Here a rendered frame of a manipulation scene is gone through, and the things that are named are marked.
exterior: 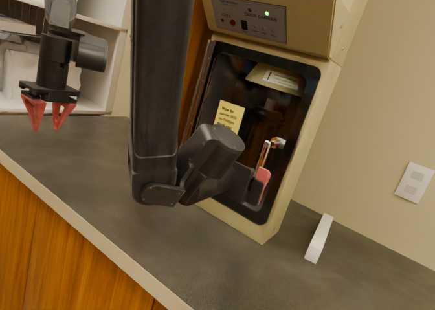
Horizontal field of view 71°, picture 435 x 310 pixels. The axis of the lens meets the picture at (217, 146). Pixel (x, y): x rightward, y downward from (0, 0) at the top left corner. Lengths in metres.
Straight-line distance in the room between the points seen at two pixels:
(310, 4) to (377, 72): 0.54
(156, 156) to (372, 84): 0.88
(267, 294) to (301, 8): 0.56
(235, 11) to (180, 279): 0.58
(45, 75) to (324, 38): 0.57
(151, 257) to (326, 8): 0.58
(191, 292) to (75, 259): 0.36
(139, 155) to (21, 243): 0.77
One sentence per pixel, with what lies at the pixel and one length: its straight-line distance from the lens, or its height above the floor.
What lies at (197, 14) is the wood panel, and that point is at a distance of 0.88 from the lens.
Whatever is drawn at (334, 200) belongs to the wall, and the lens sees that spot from 1.18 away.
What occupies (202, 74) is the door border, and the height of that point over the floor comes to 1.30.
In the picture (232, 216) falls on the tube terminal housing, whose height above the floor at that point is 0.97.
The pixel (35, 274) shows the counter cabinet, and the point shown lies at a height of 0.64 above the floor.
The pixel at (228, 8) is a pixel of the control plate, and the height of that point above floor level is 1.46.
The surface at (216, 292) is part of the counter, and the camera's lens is 0.64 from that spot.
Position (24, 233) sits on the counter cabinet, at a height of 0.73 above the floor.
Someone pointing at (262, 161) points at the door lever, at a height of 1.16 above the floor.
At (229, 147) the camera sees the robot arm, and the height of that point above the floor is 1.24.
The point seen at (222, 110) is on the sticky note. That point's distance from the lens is 0.80.
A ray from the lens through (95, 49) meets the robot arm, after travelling 0.73.
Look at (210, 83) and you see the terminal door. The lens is 0.83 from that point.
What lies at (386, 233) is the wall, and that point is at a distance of 1.19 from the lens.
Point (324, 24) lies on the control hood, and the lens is 0.66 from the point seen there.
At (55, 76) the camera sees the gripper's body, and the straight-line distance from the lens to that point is 0.73.
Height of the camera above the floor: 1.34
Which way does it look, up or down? 15 degrees down
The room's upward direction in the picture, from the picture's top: 17 degrees clockwise
